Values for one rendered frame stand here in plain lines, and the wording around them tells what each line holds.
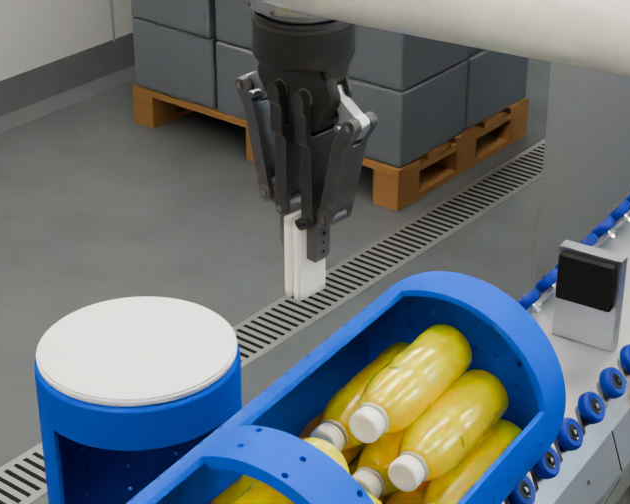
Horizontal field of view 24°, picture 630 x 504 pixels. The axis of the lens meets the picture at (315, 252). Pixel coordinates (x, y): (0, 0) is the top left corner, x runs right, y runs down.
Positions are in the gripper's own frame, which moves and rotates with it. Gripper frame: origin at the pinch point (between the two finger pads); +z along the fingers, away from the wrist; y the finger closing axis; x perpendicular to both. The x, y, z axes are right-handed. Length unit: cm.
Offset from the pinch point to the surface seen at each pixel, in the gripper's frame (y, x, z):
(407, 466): -14, 29, 44
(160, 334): -67, 37, 54
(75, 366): -68, 23, 54
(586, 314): -33, 92, 60
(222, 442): -21.1, 8.6, 34.0
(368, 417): -19, 28, 39
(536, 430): -9, 47, 46
